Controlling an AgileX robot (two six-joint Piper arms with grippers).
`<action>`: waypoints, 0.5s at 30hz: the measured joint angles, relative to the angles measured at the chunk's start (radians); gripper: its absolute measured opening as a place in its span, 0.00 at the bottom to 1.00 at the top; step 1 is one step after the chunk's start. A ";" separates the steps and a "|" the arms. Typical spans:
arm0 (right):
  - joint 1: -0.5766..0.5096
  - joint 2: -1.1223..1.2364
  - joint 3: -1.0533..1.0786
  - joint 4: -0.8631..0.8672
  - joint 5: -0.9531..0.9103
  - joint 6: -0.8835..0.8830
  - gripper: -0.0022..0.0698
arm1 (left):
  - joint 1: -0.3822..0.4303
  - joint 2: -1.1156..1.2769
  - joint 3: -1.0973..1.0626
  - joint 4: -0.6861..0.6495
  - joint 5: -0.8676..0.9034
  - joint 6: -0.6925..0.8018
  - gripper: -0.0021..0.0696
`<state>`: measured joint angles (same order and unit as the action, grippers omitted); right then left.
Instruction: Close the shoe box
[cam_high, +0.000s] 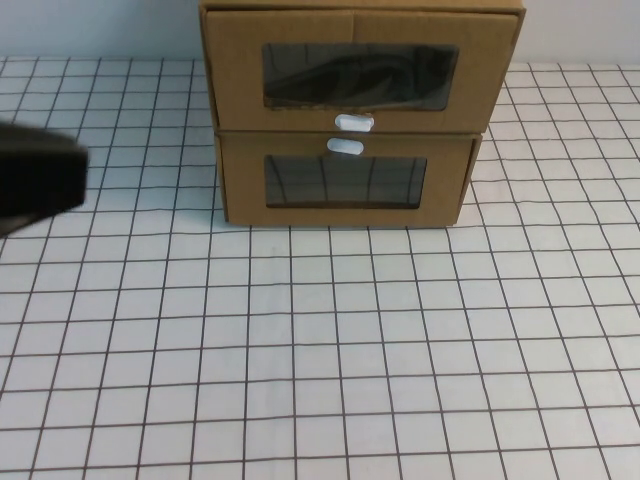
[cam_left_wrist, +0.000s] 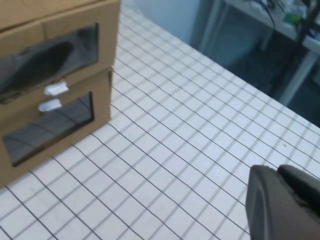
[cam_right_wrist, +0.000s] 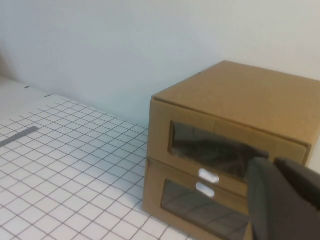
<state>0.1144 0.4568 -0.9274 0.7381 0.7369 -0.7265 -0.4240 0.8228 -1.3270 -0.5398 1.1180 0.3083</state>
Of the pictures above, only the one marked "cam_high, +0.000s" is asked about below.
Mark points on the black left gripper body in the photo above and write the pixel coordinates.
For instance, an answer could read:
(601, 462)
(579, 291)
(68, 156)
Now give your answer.
(35, 170)

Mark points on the cardboard drawer with window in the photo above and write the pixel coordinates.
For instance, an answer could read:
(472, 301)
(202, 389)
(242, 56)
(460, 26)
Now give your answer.
(245, 190)
(230, 75)

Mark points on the white plastic drawer pull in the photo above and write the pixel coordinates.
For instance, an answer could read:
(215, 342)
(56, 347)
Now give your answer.
(345, 146)
(354, 123)

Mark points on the brown cardboard shoe box shell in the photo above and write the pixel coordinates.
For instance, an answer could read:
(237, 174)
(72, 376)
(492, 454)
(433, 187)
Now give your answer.
(477, 150)
(350, 4)

